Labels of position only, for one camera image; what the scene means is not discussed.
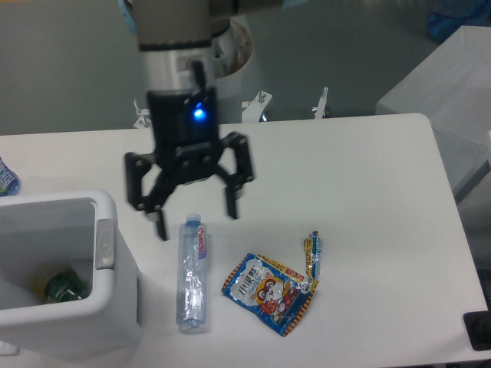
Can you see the clear plastic water bottle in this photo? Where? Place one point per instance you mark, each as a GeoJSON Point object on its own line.
{"type": "Point", "coordinates": [192, 275]}

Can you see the blue snack bag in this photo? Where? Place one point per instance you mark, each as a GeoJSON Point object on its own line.
{"type": "Point", "coordinates": [278, 295]}

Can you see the blue patterned bottle left edge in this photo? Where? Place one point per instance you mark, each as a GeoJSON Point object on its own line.
{"type": "Point", "coordinates": [10, 183]}

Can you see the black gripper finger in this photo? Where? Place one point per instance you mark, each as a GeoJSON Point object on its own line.
{"type": "Point", "coordinates": [151, 202]}
{"type": "Point", "coordinates": [244, 173]}

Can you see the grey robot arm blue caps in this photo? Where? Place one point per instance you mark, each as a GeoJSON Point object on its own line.
{"type": "Point", "coordinates": [175, 40]}

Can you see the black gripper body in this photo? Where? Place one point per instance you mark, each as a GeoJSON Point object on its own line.
{"type": "Point", "coordinates": [186, 134]}

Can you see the white cloth-covered table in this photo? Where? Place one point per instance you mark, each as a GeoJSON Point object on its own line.
{"type": "Point", "coordinates": [451, 87]}

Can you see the green bottle inside can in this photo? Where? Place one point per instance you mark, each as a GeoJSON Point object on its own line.
{"type": "Point", "coordinates": [59, 284]}

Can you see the blue bag top right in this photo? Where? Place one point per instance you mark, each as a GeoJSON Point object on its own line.
{"type": "Point", "coordinates": [446, 17]}

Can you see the black device right edge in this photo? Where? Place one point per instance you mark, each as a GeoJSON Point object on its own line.
{"type": "Point", "coordinates": [477, 325]}

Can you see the white push-lid trash can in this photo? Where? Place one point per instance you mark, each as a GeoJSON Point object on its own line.
{"type": "Point", "coordinates": [78, 231]}

